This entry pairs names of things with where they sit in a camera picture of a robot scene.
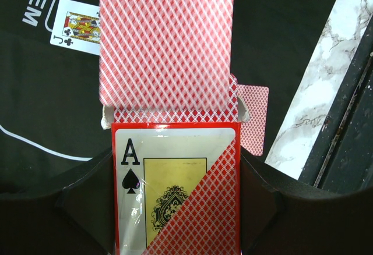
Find red playing card box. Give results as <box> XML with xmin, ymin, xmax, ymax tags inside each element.
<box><xmin>107</xmin><ymin>76</ymin><xmax>241</xmax><ymax>254</ymax></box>

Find red backed card deck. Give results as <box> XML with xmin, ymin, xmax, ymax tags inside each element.
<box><xmin>99</xmin><ymin>0</ymin><xmax>233</xmax><ymax>109</ymax></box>

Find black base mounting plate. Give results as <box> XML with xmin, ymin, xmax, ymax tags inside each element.
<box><xmin>299</xmin><ymin>23</ymin><xmax>372</xmax><ymax>194</ymax></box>

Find jack of clubs card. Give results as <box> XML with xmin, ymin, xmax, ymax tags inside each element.
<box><xmin>50</xmin><ymin>0</ymin><xmax>101</xmax><ymax>55</ymax></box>

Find black poker table mat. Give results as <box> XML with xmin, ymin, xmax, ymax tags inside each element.
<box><xmin>1</xmin><ymin>0</ymin><xmax>336</xmax><ymax>193</ymax></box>

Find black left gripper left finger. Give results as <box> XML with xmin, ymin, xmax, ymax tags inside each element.
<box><xmin>1</xmin><ymin>148</ymin><xmax>115</xmax><ymax>254</ymax></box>

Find red backed playing card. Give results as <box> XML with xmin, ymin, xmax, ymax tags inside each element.
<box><xmin>238</xmin><ymin>84</ymin><xmax>269</xmax><ymax>156</ymax></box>

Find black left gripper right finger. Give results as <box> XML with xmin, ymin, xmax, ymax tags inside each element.
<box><xmin>240</xmin><ymin>148</ymin><xmax>372</xmax><ymax>254</ymax></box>

